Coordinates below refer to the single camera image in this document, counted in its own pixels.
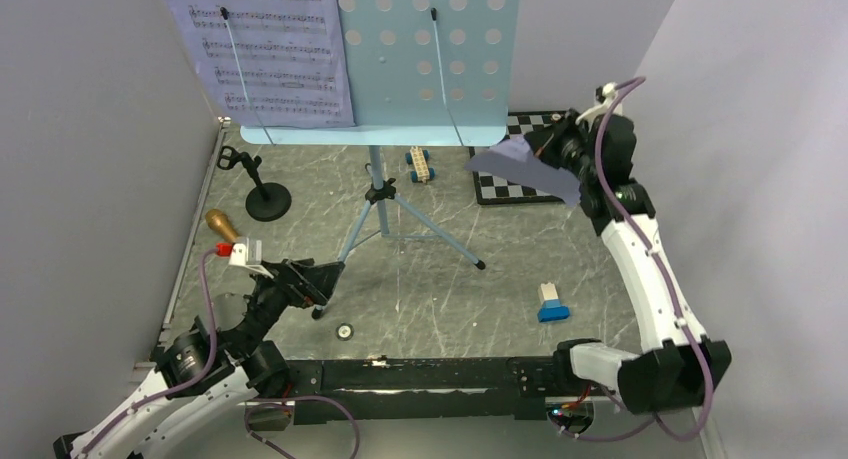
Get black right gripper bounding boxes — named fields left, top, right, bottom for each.
left=524, top=108, right=599, bottom=183

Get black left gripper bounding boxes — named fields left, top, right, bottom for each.
left=238, top=257, right=344, bottom=357

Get sheet music page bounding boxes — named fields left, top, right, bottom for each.
left=464, top=137, right=580, bottom=206

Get black microphone stand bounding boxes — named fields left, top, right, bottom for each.
left=216, top=146, right=292, bottom=222

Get gold microphone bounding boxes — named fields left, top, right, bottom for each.
left=204, top=209, right=241, bottom=243

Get light blue music stand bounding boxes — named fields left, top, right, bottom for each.
left=218, top=0, right=523, bottom=321

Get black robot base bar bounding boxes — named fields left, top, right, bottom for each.
left=286, top=355, right=617, bottom=425

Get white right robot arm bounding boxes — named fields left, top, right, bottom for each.
left=524, top=111, right=732, bottom=414

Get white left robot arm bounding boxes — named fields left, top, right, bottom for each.
left=53, top=259, right=345, bottom=458

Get small round table insert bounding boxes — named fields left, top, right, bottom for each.
left=335, top=323, right=354, bottom=341

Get black white chessboard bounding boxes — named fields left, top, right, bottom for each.
left=472, top=111, right=562, bottom=206

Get blue white toy brick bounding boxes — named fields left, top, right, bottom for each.
left=537, top=282, right=571, bottom=323

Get sheet music pages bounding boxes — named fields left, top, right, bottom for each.
left=165, top=0, right=354, bottom=128

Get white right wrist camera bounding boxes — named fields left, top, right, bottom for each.
left=576, top=82, right=619, bottom=127

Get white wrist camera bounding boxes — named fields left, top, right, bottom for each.
left=576, top=82, right=619, bottom=127
left=214, top=237, right=274, bottom=279

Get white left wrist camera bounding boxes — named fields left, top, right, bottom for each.
left=214, top=237, right=274, bottom=279

